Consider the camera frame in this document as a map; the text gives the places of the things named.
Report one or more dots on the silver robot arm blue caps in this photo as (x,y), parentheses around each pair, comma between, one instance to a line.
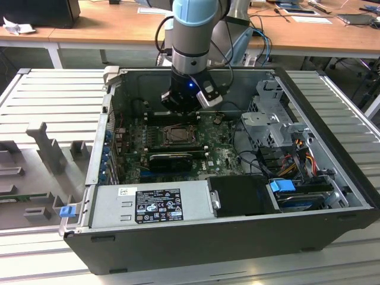
(190,35)

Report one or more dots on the grey parts rack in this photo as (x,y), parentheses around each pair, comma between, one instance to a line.
(35,178)

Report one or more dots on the blue case latch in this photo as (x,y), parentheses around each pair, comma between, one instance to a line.
(66,212)

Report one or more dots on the silver power supply unit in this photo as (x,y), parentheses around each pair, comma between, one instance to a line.
(112,205)

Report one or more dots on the black box on desk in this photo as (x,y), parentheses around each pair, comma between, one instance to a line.
(38,13)

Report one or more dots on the black plastic shroud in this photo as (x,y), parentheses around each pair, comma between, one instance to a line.
(243,196)

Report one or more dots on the black open PC case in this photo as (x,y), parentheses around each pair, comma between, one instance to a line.
(207,246)

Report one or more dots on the green motherboard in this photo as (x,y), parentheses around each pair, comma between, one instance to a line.
(219,154)

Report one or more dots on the wooden desk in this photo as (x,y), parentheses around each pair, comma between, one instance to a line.
(118,23)
(41,35)

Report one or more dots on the white power strip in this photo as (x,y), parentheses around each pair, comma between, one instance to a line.
(250,60)

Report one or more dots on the CPU socket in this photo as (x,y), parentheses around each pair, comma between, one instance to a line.
(193,142)

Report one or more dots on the silver metal drive cage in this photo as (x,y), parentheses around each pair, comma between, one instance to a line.
(267,118)

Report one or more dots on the round coin battery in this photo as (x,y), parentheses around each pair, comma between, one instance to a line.
(217,120)

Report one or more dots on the crumpled white paper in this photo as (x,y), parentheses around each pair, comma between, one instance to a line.
(17,28)

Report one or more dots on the blue disk carrier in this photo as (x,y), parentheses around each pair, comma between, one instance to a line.
(282,187)

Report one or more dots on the grey notebook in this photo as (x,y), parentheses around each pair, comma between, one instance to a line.
(356,19)

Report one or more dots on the dark tablet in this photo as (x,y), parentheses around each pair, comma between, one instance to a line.
(300,12)

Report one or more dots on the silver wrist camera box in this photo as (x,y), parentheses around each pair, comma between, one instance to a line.
(210,98)

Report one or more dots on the white paper sheet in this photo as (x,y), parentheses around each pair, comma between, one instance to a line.
(151,10)
(311,19)

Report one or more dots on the black graphics card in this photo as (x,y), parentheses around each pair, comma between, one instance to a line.
(169,162)

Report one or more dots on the hard disk drive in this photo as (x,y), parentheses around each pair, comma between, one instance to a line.
(300,203)

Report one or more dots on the black RAM slot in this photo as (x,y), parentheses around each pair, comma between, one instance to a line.
(166,146)
(157,116)
(157,112)
(157,123)
(166,149)
(157,119)

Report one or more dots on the blue expansion slot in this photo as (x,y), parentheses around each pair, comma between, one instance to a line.
(145,174)

